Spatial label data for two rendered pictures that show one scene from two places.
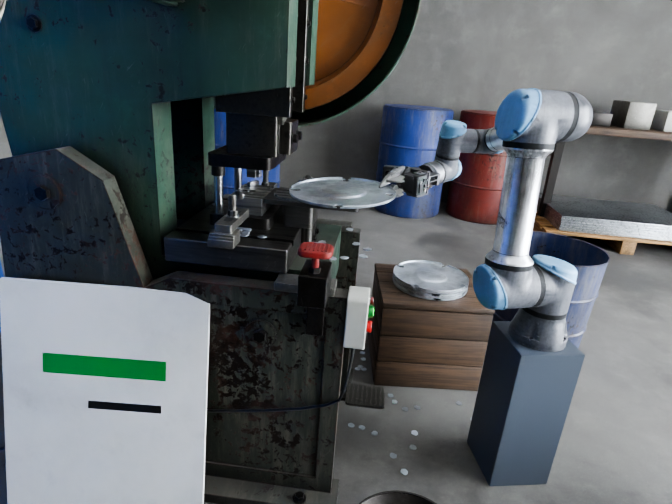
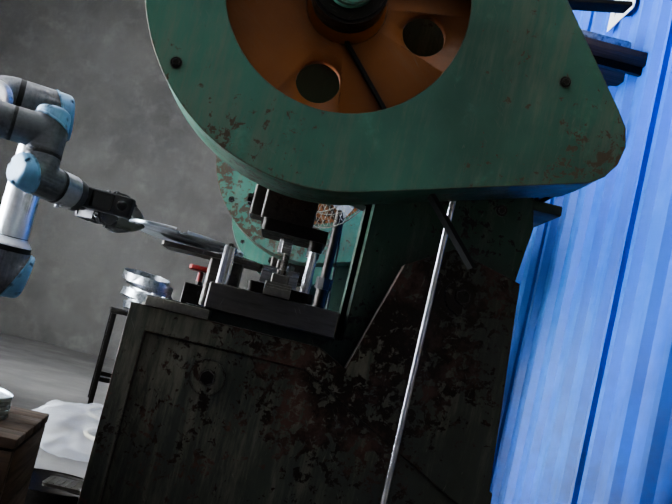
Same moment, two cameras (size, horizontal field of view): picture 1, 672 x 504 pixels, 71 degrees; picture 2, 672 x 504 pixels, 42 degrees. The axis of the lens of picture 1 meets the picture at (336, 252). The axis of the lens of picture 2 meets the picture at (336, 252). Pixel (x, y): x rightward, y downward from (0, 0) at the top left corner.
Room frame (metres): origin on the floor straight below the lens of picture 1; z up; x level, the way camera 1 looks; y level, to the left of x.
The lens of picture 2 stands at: (3.45, 0.09, 0.63)
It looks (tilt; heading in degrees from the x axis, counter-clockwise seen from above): 6 degrees up; 173
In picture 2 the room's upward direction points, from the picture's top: 14 degrees clockwise
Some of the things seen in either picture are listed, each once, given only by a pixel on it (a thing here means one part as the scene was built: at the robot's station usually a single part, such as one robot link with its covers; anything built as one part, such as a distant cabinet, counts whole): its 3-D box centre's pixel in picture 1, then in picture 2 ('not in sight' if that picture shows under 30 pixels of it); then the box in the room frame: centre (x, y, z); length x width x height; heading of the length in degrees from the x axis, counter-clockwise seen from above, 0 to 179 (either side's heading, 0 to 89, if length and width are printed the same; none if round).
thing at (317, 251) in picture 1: (315, 263); (199, 279); (0.90, 0.04, 0.72); 0.07 x 0.06 x 0.08; 85
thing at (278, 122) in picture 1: (267, 92); (292, 167); (1.25, 0.20, 1.04); 0.17 x 0.15 x 0.30; 85
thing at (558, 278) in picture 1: (548, 282); not in sight; (1.15, -0.57, 0.62); 0.13 x 0.12 x 0.14; 106
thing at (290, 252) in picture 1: (250, 227); (273, 312); (1.25, 0.24, 0.68); 0.45 x 0.30 x 0.06; 175
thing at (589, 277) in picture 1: (541, 297); not in sight; (1.88, -0.91, 0.24); 0.42 x 0.42 x 0.48
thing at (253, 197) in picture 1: (252, 198); (279, 279); (1.25, 0.24, 0.76); 0.15 x 0.09 x 0.05; 175
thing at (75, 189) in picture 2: (430, 175); (65, 191); (1.47, -0.28, 0.82); 0.08 x 0.05 x 0.08; 47
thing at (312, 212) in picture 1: (313, 219); (208, 278); (1.24, 0.07, 0.72); 0.25 x 0.14 x 0.14; 85
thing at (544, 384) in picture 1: (519, 403); not in sight; (1.15, -0.57, 0.23); 0.18 x 0.18 x 0.45; 8
